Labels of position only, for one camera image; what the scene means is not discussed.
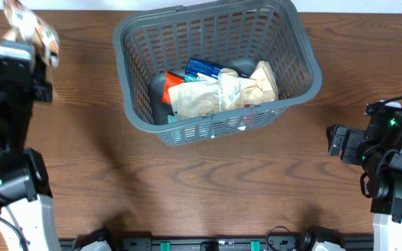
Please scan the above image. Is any brown cookie snack pouch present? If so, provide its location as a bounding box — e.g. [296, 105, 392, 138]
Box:
[2, 0, 59, 68]

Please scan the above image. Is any beige pouch with label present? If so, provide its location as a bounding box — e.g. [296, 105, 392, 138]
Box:
[218, 61, 278, 112]

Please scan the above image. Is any beige paper pouch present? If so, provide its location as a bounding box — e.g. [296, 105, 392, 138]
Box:
[168, 81, 219, 121]

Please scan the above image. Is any orange cracker sleeve pack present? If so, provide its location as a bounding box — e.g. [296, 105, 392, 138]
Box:
[160, 72, 184, 105]

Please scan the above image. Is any tissue multipack blue side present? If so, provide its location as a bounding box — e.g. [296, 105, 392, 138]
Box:
[184, 56, 253, 83]

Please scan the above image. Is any teal snack packet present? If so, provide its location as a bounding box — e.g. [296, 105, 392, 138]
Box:
[167, 115, 177, 123]

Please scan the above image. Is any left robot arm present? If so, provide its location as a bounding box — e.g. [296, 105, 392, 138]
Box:
[0, 54, 61, 250]

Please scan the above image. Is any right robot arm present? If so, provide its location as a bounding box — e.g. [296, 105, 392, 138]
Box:
[326, 100, 402, 250]

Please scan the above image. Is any grey plastic lattice basket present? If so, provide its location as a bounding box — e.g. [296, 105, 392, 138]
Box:
[113, 0, 322, 145]

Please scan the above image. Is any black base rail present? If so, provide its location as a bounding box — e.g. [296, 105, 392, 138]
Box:
[59, 226, 375, 251]

